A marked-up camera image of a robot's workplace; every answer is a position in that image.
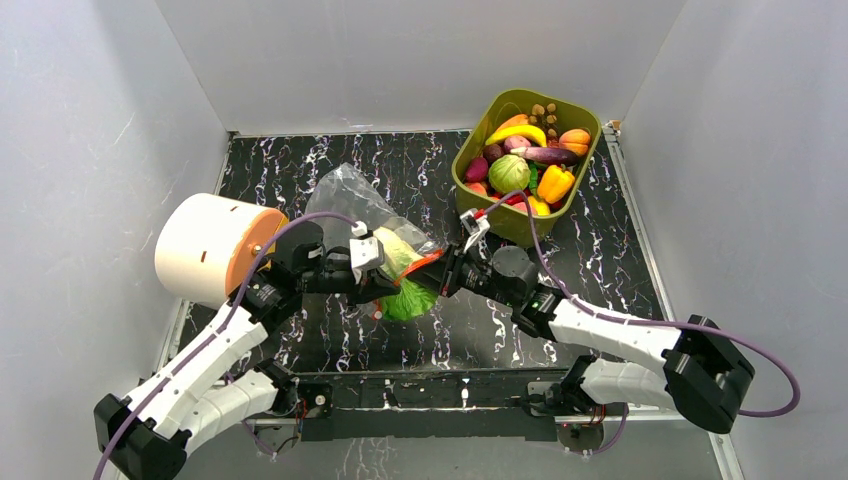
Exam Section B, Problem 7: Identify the pink sweet potato toy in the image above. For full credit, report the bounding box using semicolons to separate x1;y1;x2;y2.
503;135;533;153

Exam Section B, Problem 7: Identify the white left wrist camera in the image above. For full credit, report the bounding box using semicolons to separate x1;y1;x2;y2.
349;221;385;273

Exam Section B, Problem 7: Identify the pink peach toy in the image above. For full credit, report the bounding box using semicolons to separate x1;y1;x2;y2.
465;182;489;197

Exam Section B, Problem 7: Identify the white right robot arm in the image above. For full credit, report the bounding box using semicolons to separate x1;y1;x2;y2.
407;245;755;434

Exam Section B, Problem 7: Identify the green lettuce toy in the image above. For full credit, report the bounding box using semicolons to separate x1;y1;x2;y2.
373;227;438;321

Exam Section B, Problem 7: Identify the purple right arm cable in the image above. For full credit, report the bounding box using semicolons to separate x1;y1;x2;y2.
480;190;802;419

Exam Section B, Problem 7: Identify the orange carrot toy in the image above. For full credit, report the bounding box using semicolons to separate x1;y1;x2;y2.
496;114;529;131

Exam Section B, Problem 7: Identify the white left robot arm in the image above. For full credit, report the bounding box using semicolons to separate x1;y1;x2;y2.
93;214;400;479

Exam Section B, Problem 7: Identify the white orange cylinder roll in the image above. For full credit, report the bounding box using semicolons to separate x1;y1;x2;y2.
154;193;288;309

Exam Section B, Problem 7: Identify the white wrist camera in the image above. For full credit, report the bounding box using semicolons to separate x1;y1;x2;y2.
459;208;490;253
349;221;385;273

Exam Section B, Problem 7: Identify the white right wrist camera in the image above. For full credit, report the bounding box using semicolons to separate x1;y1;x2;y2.
459;208;490;253

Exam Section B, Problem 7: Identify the clear zip top bag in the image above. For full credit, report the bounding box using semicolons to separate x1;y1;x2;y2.
305;163;440;321

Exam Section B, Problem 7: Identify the orange pumpkin toy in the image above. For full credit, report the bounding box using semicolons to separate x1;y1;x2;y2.
558;128;592;157

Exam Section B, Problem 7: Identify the green cabbage toy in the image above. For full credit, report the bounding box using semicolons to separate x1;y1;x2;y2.
488;154;531;194

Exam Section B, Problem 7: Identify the dark red beet toy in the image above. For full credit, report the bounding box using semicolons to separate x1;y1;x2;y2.
464;156;489;183

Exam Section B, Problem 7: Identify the yellow banana toy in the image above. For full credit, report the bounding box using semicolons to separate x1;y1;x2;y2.
484;125;547;147

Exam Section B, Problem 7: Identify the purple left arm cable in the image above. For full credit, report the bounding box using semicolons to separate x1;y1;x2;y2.
92;211;362;480

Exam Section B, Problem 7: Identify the brown nuts cluster toy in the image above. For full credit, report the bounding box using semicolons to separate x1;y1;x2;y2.
528;103;559;139

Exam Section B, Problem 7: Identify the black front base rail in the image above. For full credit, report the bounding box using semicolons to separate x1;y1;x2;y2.
295;368;601;442

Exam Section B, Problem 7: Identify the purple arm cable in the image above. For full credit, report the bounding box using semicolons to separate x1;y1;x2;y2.
480;190;802;419
92;211;362;480

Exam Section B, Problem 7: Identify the olive green plastic bin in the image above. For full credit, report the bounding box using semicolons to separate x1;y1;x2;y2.
451;89;602;248

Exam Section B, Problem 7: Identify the yellow bell pepper toy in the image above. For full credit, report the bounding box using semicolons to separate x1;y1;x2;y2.
536;165;576;204

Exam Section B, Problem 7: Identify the red chili pepper toy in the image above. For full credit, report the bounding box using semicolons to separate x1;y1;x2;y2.
493;192;527;205

